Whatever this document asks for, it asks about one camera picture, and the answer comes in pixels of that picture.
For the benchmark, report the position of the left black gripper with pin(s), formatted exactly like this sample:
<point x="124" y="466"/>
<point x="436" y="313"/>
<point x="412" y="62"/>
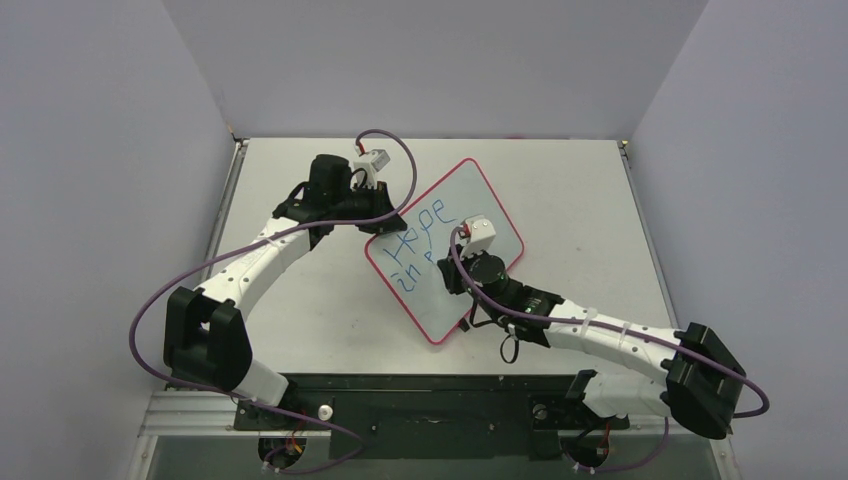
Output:
<point x="378" y="198"/>

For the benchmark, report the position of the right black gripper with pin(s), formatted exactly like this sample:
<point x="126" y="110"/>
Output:
<point x="454" y="273"/>

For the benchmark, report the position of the pink-framed whiteboard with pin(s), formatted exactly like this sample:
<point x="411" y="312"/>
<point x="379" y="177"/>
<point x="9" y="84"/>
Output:
<point x="406" y="261"/>

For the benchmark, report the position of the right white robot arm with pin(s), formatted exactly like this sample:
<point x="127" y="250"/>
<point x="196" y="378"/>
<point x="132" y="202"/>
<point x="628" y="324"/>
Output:
<point x="689" y="375"/>

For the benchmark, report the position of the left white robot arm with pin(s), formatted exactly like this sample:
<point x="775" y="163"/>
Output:
<point x="206" y="339"/>

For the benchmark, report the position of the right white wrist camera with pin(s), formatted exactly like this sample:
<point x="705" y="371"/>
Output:
<point x="477" y="234"/>

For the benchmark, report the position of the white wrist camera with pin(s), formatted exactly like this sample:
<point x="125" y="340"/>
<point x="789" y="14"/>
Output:
<point x="477" y="234"/>
<point x="368" y="165"/>

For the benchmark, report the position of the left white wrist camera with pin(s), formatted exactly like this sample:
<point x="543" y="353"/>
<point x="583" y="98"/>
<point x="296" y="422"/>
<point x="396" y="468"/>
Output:
<point x="368" y="165"/>

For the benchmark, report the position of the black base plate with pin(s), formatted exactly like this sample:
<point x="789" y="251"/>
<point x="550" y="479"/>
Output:
<point x="426" y="417"/>

